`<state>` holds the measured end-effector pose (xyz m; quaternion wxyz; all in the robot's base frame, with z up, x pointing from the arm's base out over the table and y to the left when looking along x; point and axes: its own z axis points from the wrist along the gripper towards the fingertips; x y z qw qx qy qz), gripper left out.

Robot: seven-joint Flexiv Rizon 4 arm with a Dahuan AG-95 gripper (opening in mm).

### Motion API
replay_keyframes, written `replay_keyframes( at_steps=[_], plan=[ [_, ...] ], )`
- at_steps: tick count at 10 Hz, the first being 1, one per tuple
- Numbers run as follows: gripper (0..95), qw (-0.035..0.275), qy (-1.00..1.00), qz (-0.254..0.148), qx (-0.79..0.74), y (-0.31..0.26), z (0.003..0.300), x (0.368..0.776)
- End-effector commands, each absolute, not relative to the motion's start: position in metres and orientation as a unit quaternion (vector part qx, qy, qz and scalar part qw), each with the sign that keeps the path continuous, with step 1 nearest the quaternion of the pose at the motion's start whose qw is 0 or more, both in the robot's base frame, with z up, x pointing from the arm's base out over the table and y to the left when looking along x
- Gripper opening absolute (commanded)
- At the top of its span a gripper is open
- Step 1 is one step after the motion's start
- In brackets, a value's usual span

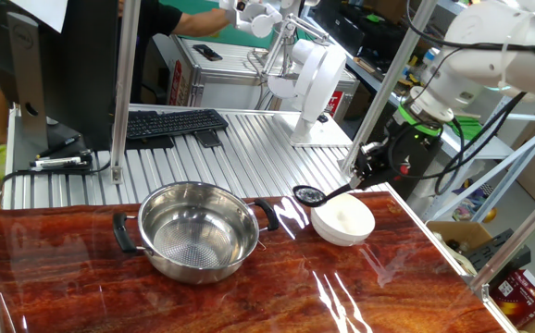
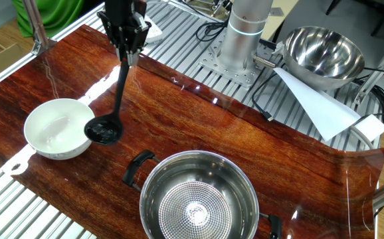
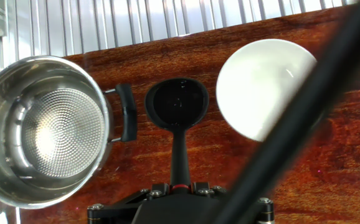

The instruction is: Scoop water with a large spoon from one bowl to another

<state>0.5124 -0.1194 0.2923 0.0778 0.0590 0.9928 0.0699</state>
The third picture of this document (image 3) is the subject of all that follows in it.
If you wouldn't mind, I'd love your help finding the white ceramic bowl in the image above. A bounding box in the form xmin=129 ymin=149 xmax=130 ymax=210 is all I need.
xmin=216 ymin=39 xmax=318 ymax=143

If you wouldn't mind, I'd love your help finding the wood grain table mat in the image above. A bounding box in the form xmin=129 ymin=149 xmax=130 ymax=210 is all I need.
xmin=0 ymin=4 xmax=360 ymax=224

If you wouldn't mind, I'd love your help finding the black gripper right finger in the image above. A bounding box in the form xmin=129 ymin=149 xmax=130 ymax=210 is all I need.
xmin=192 ymin=182 xmax=275 ymax=224

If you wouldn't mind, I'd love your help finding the steel pot with black handles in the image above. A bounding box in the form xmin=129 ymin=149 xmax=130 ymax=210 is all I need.
xmin=0 ymin=55 xmax=139 ymax=210

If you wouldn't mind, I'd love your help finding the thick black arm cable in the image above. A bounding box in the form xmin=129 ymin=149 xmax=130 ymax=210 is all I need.
xmin=220 ymin=0 xmax=360 ymax=224

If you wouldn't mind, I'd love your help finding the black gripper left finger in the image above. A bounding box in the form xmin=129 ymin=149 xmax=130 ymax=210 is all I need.
xmin=86 ymin=182 xmax=171 ymax=224

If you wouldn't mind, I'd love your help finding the black plastic ladle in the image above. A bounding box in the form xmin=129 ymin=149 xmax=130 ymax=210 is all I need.
xmin=144 ymin=77 xmax=211 ymax=192

